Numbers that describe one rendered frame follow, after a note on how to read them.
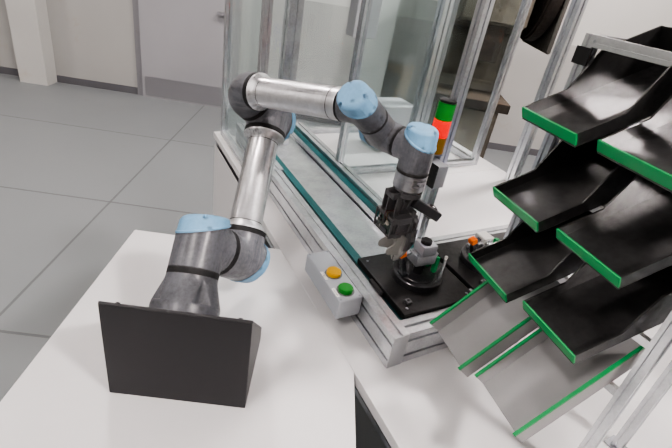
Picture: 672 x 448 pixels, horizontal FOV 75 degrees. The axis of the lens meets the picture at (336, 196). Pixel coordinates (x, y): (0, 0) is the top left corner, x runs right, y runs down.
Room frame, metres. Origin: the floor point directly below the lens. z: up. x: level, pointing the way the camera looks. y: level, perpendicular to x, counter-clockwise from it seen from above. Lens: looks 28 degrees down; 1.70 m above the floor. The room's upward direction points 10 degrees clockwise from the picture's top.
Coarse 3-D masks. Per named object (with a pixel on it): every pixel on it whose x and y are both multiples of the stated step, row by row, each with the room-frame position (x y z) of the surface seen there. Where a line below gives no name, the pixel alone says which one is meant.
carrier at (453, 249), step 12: (456, 240) 1.22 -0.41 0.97; (492, 240) 1.25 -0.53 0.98; (444, 252) 1.14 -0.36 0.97; (456, 252) 1.15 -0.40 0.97; (468, 252) 1.13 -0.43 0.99; (456, 264) 1.09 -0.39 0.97; (468, 264) 1.08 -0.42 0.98; (456, 276) 1.04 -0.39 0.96; (468, 276) 1.04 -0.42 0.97; (480, 276) 1.05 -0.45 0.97; (468, 288) 1.00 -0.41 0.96
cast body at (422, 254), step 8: (416, 240) 1.00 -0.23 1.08; (424, 240) 0.99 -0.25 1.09; (416, 248) 0.99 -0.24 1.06; (424, 248) 0.97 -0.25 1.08; (432, 248) 0.98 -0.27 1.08; (408, 256) 0.99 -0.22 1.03; (416, 256) 0.97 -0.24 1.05; (424, 256) 0.97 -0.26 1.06; (432, 256) 0.98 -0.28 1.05; (416, 264) 0.96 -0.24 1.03; (424, 264) 0.97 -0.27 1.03
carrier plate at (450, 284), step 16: (368, 256) 1.05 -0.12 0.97; (384, 256) 1.06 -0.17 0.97; (368, 272) 0.98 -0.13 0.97; (384, 272) 0.99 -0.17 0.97; (448, 272) 1.04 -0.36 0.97; (384, 288) 0.92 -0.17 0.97; (400, 288) 0.93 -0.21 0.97; (448, 288) 0.97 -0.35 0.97; (464, 288) 0.98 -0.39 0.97; (400, 304) 0.87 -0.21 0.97; (416, 304) 0.88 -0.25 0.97; (432, 304) 0.89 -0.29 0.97; (448, 304) 0.90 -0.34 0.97
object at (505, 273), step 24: (576, 216) 0.86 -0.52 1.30; (504, 240) 0.81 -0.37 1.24; (528, 240) 0.82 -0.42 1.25; (552, 240) 0.80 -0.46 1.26; (480, 264) 0.77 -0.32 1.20; (504, 264) 0.76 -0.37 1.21; (528, 264) 0.75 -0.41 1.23; (552, 264) 0.74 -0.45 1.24; (576, 264) 0.71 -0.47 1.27; (504, 288) 0.70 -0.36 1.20; (528, 288) 0.68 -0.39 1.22
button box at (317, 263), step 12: (324, 252) 1.04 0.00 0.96; (312, 264) 0.99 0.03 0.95; (324, 264) 0.99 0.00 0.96; (336, 264) 1.00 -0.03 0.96; (312, 276) 0.98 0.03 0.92; (324, 276) 0.94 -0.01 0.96; (324, 288) 0.91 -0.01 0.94; (336, 288) 0.89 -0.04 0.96; (324, 300) 0.91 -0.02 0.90; (336, 300) 0.86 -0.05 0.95; (348, 300) 0.86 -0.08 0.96; (360, 300) 0.88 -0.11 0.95; (336, 312) 0.85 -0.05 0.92; (348, 312) 0.86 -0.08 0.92
